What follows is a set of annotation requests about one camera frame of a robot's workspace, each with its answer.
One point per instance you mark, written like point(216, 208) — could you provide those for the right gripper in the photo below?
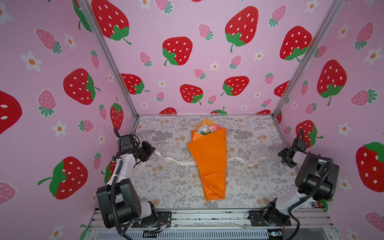
point(284, 153)

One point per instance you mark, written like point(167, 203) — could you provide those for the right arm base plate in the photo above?
point(271, 219)

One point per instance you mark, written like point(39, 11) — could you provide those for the pink fake rose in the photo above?
point(214, 128)

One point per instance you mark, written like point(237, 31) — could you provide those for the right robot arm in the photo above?
point(315, 181)

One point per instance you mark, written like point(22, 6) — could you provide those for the aluminium front rail frame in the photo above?
point(234, 224)

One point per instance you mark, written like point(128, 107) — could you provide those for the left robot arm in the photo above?
point(118, 200)

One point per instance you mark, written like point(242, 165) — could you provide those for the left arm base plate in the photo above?
point(162, 218)

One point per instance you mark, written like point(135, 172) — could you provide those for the orange wrapping paper sheet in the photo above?
point(210, 155)

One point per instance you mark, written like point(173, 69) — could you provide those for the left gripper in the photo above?
point(148, 149)

